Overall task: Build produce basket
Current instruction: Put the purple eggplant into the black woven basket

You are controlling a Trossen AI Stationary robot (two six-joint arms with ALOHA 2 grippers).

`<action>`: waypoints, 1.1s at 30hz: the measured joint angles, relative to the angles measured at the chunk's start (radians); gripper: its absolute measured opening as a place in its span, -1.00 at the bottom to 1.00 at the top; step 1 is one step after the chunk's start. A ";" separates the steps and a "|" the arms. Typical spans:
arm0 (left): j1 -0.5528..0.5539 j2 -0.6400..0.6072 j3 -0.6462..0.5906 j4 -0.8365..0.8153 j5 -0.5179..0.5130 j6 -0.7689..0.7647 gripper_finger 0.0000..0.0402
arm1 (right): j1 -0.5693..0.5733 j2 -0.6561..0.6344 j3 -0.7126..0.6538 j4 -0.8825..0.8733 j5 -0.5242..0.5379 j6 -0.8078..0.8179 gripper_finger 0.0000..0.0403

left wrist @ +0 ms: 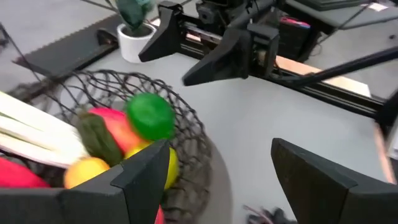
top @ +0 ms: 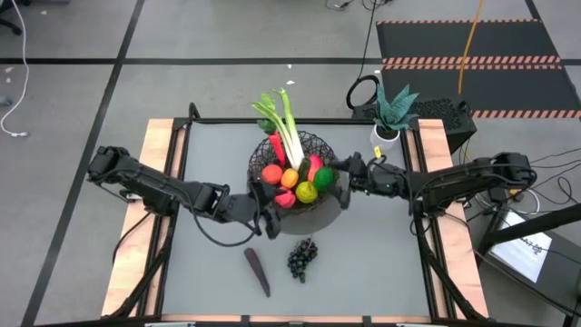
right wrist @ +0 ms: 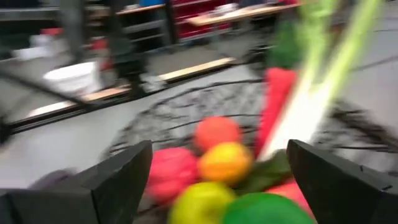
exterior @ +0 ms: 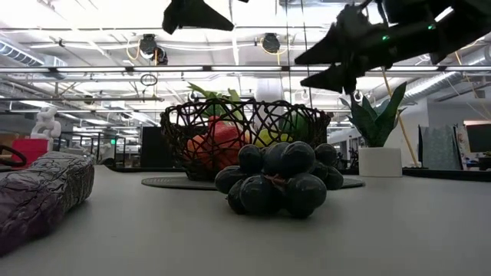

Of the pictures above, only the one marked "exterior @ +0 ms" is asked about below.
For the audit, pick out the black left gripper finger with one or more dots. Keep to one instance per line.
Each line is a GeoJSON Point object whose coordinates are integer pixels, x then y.
{"type": "Point", "coordinates": [192, 15]}

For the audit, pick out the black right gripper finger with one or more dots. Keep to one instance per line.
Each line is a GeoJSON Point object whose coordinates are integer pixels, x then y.
{"type": "Point", "coordinates": [337, 78]}
{"type": "Point", "coordinates": [337, 42]}

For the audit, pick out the green lime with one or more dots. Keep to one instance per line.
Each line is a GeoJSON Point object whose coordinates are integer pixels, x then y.
{"type": "Point", "coordinates": [295, 126]}

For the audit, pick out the yellow-green apple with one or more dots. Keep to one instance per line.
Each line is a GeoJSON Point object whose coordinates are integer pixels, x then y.
{"type": "Point", "coordinates": [268, 137]}

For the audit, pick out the dark grape bunch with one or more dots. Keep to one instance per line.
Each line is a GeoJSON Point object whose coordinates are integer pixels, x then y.
{"type": "Point", "coordinates": [284, 180]}

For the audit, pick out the pink-red apple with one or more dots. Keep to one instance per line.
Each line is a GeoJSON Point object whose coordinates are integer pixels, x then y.
{"type": "Point", "coordinates": [226, 142]}

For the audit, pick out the orange-red round fruit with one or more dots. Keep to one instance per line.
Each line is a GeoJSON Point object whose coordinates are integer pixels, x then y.
{"type": "Point", "coordinates": [197, 149]}

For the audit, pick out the purple eggplant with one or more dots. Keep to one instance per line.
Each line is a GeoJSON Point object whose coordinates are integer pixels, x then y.
{"type": "Point", "coordinates": [38, 191]}

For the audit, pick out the potted plant in white pot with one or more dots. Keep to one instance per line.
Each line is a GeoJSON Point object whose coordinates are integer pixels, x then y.
{"type": "Point", "coordinates": [379, 161]}

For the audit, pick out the grey panel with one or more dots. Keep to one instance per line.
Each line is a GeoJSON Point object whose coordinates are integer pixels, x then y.
{"type": "Point", "coordinates": [437, 147]}

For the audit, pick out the dark monitor screen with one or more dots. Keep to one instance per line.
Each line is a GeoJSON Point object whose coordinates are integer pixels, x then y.
{"type": "Point", "coordinates": [479, 138]}

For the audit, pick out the black cabinet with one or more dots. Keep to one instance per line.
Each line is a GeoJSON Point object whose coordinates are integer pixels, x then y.
{"type": "Point", "coordinates": [153, 147]}

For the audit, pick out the grey round woven placemat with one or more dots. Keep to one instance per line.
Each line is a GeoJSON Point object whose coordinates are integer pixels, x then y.
{"type": "Point", "coordinates": [169, 183]}

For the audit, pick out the red box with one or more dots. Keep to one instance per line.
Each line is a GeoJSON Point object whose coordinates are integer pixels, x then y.
{"type": "Point", "coordinates": [28, 151]}

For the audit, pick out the silver ceiling duct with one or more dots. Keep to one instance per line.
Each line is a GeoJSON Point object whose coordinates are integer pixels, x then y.
{"type": "Point", "coordinates": [441, 82]}

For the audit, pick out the black aluminium table frame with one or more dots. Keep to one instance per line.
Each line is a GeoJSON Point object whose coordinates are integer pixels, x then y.
{"type": "Point", "coordinates": [445, 174]}

